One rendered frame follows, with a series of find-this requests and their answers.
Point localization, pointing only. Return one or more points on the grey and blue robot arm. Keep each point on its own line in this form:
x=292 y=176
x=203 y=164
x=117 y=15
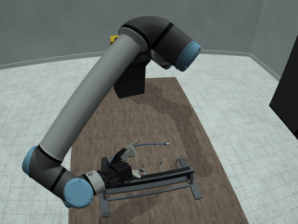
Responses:
x=137 y=37

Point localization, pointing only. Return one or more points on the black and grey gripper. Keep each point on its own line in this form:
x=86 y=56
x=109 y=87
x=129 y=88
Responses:
x=119 y=171

